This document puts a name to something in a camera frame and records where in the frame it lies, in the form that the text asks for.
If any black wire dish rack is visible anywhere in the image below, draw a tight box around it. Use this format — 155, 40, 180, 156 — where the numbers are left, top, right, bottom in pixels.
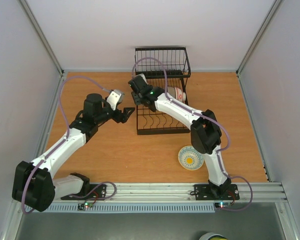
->
133, 46, 191, 135

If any orange floral patterned bowl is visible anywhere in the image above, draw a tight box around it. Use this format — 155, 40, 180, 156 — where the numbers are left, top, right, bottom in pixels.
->
175, 87, 187, 103

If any yellow dotted bowl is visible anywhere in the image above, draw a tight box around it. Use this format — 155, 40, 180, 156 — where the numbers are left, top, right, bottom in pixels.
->
177, 145, 205, 171

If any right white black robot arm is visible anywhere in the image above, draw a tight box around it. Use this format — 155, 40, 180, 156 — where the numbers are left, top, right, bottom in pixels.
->
128, 74, 232, 199

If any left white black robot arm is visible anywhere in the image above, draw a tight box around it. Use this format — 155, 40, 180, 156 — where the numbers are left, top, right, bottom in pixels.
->
12, 89, 135, 212

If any left small circuit board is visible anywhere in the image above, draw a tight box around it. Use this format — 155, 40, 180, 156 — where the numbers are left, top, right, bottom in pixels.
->
77, 202, 94, 211

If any small circuit board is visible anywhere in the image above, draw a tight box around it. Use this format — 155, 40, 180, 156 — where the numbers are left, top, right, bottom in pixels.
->
214, 201, 232, 209
77, 202, 94, 211

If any right small circuit board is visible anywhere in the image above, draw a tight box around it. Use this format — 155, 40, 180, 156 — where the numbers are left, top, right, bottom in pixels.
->
214, 201, 232, 209

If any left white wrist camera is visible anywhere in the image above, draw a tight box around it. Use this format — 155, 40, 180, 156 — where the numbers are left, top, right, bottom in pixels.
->
106, 89, 125, 111

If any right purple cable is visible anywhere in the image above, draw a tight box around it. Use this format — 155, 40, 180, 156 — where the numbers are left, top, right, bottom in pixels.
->
131, 56, 254, 213

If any purple cable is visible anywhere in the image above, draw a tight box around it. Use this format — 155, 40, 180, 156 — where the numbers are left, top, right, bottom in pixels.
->
21, 76, 116, 215
131, 56, 254, 213

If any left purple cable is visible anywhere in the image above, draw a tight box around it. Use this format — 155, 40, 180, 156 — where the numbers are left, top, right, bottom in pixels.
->
21, 76, 116, 215

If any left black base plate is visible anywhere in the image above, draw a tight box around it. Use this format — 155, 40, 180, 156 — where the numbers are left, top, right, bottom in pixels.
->
61, 184, 107, 201

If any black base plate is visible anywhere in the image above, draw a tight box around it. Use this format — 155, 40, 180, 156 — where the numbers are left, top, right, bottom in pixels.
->
61, 184, 107, 201
191, 184, 240, 201

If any grey slotted cable duct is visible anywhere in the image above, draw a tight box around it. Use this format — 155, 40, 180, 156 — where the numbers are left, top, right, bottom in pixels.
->
45, 202, 215, 214

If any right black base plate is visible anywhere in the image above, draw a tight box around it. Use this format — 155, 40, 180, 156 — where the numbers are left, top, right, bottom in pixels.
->
191, 184, 240, 201

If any aluminium frame rail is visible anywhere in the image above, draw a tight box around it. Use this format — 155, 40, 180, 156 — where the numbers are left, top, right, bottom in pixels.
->
12, 181, 288, 203

